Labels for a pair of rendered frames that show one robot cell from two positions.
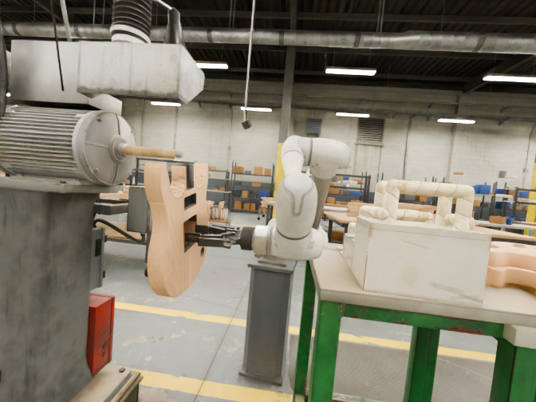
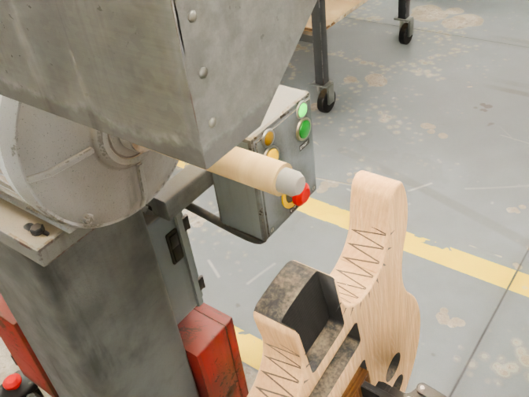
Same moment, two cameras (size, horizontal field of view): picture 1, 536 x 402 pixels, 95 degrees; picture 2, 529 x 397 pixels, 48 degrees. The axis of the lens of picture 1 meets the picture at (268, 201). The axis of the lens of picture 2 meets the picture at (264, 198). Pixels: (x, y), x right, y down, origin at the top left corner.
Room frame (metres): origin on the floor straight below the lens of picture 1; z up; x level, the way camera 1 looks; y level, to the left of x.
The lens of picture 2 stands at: (0.48, 0.08, 1.58)
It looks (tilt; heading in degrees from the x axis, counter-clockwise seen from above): 38 degrees down; 36
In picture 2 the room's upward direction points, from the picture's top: 8 degrees counter-clockwise
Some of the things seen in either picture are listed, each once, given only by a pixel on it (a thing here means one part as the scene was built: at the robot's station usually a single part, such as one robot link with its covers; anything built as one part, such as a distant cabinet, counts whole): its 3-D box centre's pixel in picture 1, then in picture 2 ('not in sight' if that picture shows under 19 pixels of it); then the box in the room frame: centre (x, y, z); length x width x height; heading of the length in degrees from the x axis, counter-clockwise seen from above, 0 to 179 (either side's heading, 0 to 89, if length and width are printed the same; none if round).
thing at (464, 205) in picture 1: (463, 210); not in sight; (0.59, -0.47, 1.15); 0.03 x 0.03 x 0.09
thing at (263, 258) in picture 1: (271, 256); not in sight; (1.56, -0.05, 0.73); 0.22 x 0.18 x 0.06; 77
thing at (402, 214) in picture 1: (399, 214); not in sight; (0.76, -0.41, 1.12); 0.20 x 0.03 x 0.03; 83
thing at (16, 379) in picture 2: not in sight; (12, 382); (0.79, 1.06, 0.51); 0.04 x 0.04 x 0.03
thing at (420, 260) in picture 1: (411, 255); not in sight; (0.65, -0.40, 1.02); 0.27 x 0.15 x 0.17; 84
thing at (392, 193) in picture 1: (390, 204); not in sight; (0.62, -0.31, 1.15); 0.03 x 0.03 x 0.09
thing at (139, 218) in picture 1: (131, 214); (225, 171); (1.11, 0.62, 0.99); 0.24 x 0.21 x 0.26; 85
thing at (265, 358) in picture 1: (269, 313); not in sight; (1.56, -0.07, 0.35); 0.28 x 0.28 x 0.70; 77
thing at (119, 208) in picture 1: (122, 208); (199, 176); (1.06, 0.63, 1.02); 0.19 x 0.04 x 0.04; 175
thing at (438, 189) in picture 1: (428, 188); not in sight; (0.60, -0.39, 1.20); 0.20 x 0.03 x 0.03; 83
